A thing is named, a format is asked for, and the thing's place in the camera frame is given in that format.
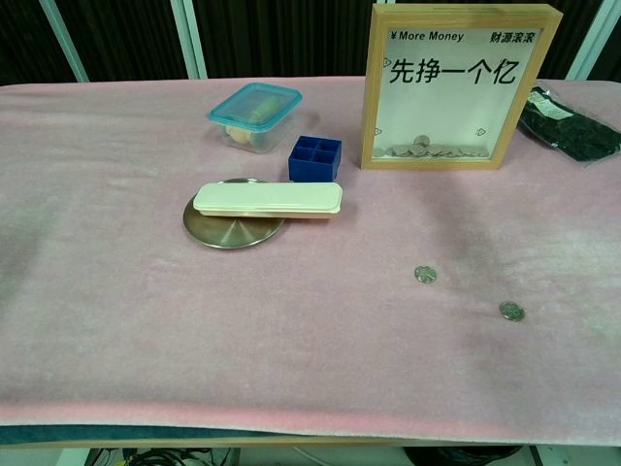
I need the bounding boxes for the pile of silver coins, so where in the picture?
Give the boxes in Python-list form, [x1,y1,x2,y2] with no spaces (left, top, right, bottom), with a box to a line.
[374,134,490,159]

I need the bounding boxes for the cream pencil case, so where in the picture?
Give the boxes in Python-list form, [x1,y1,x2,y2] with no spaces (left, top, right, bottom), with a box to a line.
[192,181,343,225]

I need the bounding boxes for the blue four-cell box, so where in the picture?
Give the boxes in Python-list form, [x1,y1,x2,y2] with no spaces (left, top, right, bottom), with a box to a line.
[287,135,343,183]

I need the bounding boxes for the round steel plate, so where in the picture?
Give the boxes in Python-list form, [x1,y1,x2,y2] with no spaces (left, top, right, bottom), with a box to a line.
[181,177,286,250]

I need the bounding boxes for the clear container with teal lid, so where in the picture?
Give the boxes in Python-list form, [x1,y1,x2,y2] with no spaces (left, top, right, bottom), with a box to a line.
[207,82,304,155]

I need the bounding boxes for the pink tablecloth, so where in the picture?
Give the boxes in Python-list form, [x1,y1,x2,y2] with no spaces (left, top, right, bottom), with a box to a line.
[0,77,621,438]

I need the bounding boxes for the black round object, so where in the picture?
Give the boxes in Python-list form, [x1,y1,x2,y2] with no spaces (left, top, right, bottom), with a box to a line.
[403,445,523,466]

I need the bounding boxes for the black socks in plastic bag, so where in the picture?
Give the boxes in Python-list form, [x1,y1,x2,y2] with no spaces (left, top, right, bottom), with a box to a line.
[516,83,621,169]

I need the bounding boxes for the teal under cloth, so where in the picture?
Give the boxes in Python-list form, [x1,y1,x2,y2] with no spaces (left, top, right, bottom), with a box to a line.
[0,424,311,446]

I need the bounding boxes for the wooden frame money box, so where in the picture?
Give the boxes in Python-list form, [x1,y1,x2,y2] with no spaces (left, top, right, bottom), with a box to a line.
[358,3,564,171]

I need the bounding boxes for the white frame post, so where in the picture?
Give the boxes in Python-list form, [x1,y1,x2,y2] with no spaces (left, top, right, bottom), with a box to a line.
[565,0,621,82]
[37,0,91,83]
[169,0,211,80]

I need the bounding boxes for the black floor cables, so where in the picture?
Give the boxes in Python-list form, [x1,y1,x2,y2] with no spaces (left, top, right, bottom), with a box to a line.
[89,447,234,466]

